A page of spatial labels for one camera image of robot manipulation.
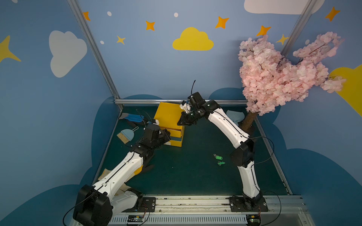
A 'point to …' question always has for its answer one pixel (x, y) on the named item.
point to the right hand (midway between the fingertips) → (180, 122)
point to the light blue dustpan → (236, 117)
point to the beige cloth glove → (122, 187)
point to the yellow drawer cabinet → (168, 115)
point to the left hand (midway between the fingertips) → (171, 130)
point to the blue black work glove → (135, 120)
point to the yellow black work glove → (146, 166)
